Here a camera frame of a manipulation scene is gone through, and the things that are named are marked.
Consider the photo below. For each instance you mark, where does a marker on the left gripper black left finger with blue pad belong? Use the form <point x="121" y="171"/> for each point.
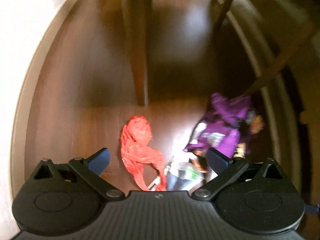
<point x="91" y="168"/>

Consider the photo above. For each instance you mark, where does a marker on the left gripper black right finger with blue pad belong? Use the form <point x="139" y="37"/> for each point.
<point x="228" y="171"/>

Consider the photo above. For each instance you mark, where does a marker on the clear green-blue plastic wrapper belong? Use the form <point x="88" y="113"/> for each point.
<point x="182" y="176"/>

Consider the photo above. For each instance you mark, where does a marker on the red plastic bag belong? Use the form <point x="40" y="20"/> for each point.
<point x="135" y="152"/>

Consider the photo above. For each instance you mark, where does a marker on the purple snack bag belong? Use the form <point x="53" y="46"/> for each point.
<point x="228" y="127"/>

